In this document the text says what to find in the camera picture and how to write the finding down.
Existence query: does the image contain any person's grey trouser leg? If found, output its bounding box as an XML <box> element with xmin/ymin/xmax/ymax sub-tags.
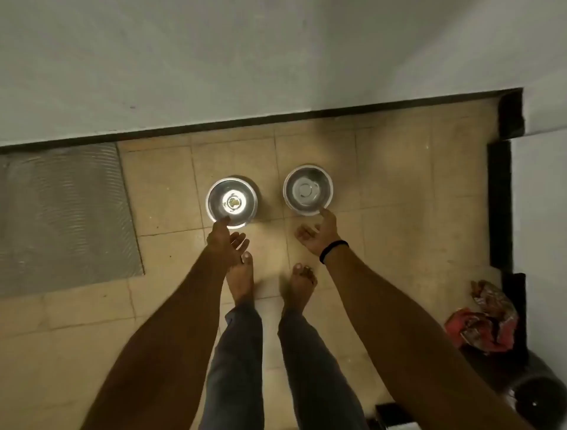
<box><xmin>278</xmin><ymin>309</ymin><xmax>369</xmax><ymax>430</ymax></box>
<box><xmin>192</xmin><ymin>303</ymin><xmax>265</xmax><ymax>430</ymax></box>

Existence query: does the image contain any grey ribbed floor mat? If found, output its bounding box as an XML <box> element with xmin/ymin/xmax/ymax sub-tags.
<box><xmin>0</xmin><ymin>142</ymin><xmax>145</xmax><ymax>299</ymax></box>

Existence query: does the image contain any person's right forearm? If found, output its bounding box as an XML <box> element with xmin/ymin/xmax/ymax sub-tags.
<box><xmin>322</xmin><ymin>246</ymin><xmax>534</xmax><ymax>430</ymax></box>

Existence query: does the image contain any person's left grey trouser leg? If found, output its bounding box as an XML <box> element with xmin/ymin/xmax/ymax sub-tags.
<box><xmin>192</xmin><ymin>303</ymin><xmax>265</xmax><ymax>430</ymax></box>

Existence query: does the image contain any empty steel bowl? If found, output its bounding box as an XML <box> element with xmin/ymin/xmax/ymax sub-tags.
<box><xmin>283</xmin><ymin>164</ymin><xmax>334</xmax><ymax>217</ymax></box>

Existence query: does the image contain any person's left foot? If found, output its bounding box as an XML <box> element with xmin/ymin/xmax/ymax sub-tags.
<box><xmin>226</xmin><ymin>252</ymin><xmax>256</xmax><ymax>308</ymax></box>

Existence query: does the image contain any round black pot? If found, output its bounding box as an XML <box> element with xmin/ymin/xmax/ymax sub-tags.
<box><xmin>509</xmin><ymin>373</ymin><xmax>567</xmax><ymax>430</ymax></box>

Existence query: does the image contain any black wristband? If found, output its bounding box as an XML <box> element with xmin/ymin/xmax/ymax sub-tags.
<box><xmin>319</xmin><ymin>240</ymin><xmax>350</xmax><ymax>265</ymax></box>

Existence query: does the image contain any person's right hand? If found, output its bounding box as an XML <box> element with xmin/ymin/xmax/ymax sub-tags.
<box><xmin>295</xmin><ymin>207</ymin><xmax>342</xmax><ymax>258</ymax></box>

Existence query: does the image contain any person's left forearm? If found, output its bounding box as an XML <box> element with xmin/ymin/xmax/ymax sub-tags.
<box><xmin>81</xmin><ymin>250</ymin><xmax>232</xmax><ymax>430</ymax></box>

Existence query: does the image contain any person's left hand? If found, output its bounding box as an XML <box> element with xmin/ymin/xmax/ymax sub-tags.
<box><xmin>206</xmin><ymin>216</ymin><xmax>251</xmax><ymax>268</ymax></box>

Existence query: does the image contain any steel bowl with food scraps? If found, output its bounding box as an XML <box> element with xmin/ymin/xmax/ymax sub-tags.
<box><xmin>206</xmin><ymin>176</ymin><xmax>261</xmax><ymax>229</ymax></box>

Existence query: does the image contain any crumpled red plastic packet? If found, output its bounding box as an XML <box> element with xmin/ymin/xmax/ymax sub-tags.
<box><xmin>444</xmin><ymin>279</ymin><xmax>519</xmax><ymax>354</ymax></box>

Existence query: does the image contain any black box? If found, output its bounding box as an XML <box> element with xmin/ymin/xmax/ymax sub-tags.
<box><xmin>375</xmin><ymin>401</ymin><xmax>421</xmax><ymax>430</ymax></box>

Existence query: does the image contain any person's right grey trouser leg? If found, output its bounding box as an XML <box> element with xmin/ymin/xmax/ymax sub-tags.
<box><xmin>278</xmin><ymin>309</ymin><xmax>369</xmax><ymax>430</ymax></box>

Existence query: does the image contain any person's right foot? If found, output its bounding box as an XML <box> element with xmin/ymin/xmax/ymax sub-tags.
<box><xmin>283</xmin><ymin>263</ymin><xmax>319</xmax><ymax>316</ymax></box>

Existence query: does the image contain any person's foot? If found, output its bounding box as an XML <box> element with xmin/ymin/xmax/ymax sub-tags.
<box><xmin>283</xmin><ymin>263</ymin><xmax>319</xmax><ymax>316</ymax></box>
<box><xmin>226</xmin><ymin>252</ymin><xmax>256</xmax><ymax>308</ymax></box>

